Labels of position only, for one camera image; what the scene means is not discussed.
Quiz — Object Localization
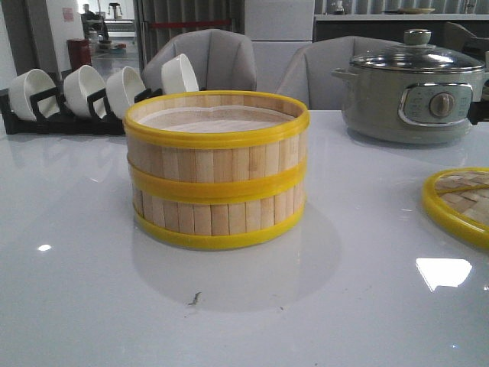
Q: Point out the bamboo steamer tray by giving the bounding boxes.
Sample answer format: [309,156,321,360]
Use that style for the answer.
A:
[132,183,306,250]
[123,90,309,204]

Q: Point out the woven bamboo steamer lid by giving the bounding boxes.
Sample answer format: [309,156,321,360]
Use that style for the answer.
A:
[421,167,488,251]

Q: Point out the left grey chair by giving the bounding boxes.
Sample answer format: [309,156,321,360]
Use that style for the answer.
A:
[141,29,257,91]

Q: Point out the grey chair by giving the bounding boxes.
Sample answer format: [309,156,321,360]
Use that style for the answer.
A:
[141,29,257,91]
[275,36,397,110]

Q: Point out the white bowl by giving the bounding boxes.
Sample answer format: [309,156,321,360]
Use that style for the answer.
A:
[105,67,146,119]
[63,65,105,118]
[161,54,199,94]
[8,69,55,122]

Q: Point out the right grey chair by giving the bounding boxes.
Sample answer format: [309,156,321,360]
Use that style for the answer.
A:
[275,36,397,110]

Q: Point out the grey electric cooking pot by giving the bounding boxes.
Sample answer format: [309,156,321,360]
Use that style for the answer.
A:
[332,66,488,145]

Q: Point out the black dish rack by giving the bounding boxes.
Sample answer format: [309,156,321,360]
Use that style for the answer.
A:
[0,86,164,136]

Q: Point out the red bin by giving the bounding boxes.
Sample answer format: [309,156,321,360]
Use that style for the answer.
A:
[66,39,92,71]

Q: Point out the glass pot lid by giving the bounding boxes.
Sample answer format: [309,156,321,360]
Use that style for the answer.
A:
[350,29,485,73]

